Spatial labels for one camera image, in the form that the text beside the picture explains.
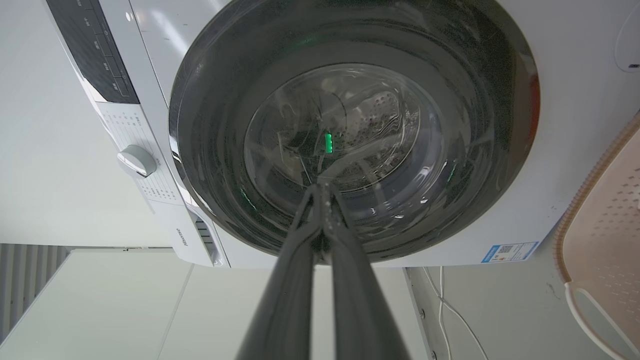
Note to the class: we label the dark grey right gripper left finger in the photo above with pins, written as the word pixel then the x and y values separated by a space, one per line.
pixel 285 300

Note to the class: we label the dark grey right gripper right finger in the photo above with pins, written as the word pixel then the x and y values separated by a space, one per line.
pixel 360 305

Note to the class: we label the beige perforated laundry basket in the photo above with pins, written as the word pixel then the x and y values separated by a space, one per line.
pixel 607 235

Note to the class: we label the blue energy label sticker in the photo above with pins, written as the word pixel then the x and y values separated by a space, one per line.
pixel 509 251

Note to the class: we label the silver washer control knob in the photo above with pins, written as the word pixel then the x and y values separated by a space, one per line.
pixel 136 161

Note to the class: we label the round dark glass washer door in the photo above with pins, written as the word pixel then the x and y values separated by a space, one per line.
pixel 350 100

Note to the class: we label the white front-load washing machine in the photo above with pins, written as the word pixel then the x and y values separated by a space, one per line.
pixel 550 150

